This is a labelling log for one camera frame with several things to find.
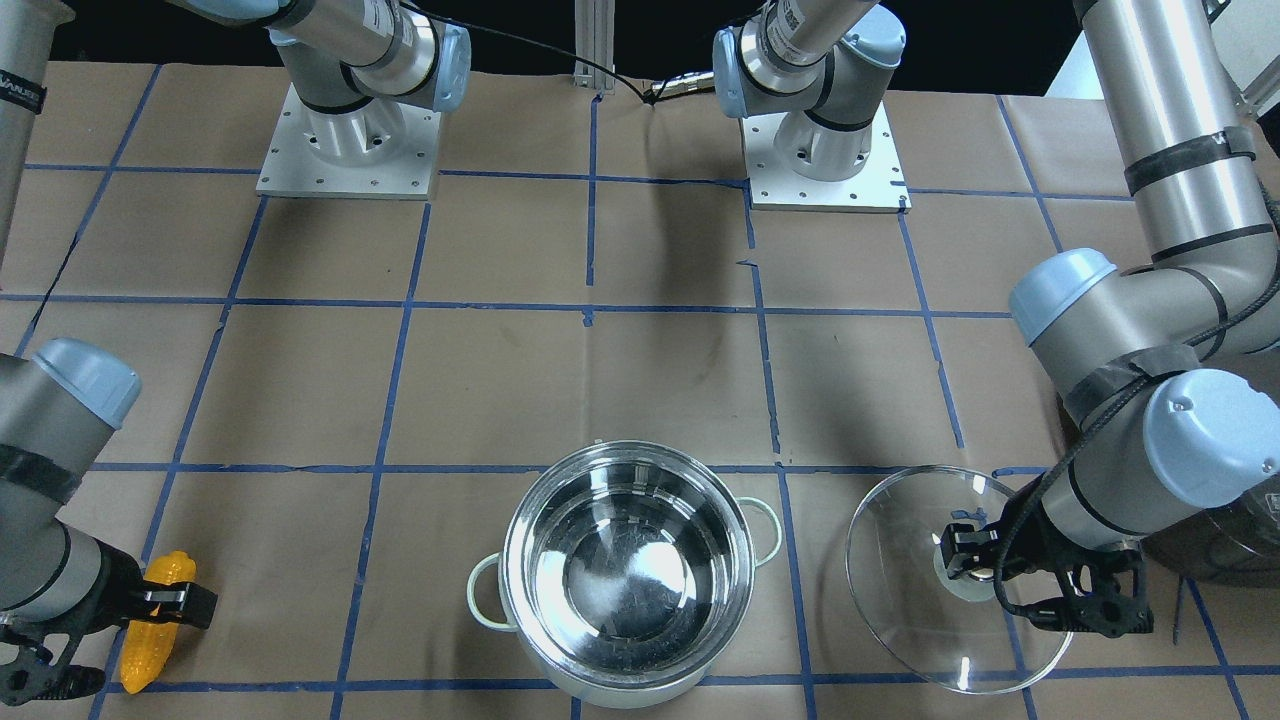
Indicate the glass pot lid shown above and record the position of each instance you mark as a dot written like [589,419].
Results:
[950,631]

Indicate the aluminium frame post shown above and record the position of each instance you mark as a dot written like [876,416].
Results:
[593,29]

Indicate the yellow plastic corn cob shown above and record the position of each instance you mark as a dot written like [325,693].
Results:
[148,646]

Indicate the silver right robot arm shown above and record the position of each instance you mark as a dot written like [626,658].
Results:
[140,248]

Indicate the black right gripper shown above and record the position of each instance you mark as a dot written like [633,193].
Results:
[122,583]

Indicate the dark grey rice cooker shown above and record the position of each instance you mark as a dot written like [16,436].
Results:
[1215,550]

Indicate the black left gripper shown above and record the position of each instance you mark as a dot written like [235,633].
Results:
[1022,541]

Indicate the pale green steel pot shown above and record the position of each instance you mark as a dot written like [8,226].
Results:
[625,572]

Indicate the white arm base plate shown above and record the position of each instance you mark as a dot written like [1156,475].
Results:
[795,165]
[350,145]

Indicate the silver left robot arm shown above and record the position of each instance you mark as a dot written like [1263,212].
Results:
[1210,289]

